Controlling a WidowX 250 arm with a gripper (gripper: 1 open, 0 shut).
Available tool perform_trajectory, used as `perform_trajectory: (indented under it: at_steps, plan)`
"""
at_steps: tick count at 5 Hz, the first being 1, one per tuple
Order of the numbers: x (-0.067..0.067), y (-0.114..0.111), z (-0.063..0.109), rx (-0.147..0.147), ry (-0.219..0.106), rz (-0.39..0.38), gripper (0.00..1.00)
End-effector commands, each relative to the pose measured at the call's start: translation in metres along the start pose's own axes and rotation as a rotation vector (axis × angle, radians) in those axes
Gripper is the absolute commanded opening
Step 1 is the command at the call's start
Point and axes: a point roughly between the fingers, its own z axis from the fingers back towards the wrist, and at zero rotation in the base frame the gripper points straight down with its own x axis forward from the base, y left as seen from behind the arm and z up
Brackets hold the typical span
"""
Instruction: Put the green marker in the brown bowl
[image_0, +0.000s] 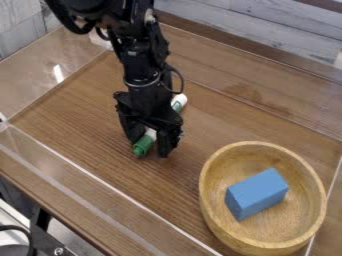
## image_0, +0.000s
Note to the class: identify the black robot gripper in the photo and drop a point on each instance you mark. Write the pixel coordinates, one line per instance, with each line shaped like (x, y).
(144, 107)

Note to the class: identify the green and white marker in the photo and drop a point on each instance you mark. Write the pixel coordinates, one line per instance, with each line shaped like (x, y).
(146, 141)

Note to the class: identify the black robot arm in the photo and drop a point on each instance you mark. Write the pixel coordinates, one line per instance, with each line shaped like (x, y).
(127, 23)

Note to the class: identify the brown wooden bowl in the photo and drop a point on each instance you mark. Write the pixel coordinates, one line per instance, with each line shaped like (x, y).
(281, 229)

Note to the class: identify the blue foam block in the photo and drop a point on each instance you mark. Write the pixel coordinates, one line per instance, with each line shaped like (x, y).
(255, 193)

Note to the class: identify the clear acrylic tray wall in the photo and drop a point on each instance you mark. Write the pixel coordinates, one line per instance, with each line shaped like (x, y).
(116, 223)

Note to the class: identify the clear acrylic corner bracket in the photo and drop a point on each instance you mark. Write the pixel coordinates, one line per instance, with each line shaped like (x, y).
(96, 40)

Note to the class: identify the black metal table frame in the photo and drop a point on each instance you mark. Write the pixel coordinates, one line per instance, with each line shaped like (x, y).
(41, 243)

